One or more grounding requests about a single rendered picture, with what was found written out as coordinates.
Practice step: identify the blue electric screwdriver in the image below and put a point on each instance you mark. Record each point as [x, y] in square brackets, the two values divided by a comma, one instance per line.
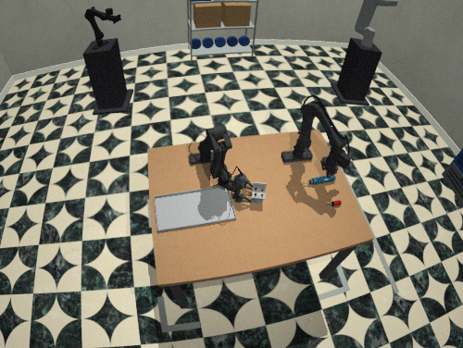
[319, 180]

